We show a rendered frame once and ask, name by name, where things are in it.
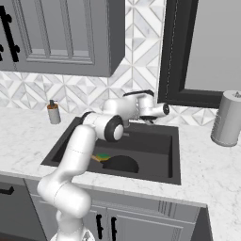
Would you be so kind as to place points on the soap dispenser with brown band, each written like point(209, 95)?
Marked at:
point(54, 113)

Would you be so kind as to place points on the wide grey wall cupboard door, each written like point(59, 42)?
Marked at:
point(62, 34)

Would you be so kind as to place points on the green and yellow sponge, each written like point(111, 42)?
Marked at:
point(102, 156)

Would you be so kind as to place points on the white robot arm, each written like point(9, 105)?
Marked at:
point(75, 157)

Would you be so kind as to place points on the black sink basin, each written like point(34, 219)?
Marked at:
point(150, 147)

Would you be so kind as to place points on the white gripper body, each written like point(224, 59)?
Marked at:
point(146, 106)

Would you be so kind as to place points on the grey paper towel roll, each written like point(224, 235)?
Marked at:
point(226, 120)

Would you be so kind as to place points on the dark grey corner cupboard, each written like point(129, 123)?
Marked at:
point(202, 227)

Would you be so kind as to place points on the grey base cupboard door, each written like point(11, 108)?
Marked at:
point(150, 227)
point(94, 224)

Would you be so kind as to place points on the black pan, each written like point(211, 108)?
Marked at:
point(122, 163)

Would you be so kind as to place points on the dark grey dishwasher front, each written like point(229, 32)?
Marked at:
point(19, 210)

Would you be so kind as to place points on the black tap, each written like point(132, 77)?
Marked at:
point(138, 92)

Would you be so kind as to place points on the black framed window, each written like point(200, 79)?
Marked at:
point(216, 47)

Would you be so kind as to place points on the narrow grey wall cupboard door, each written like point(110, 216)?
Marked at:
point(4, 47)

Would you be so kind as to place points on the grey panel under sink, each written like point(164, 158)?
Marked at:
point(141, 200)

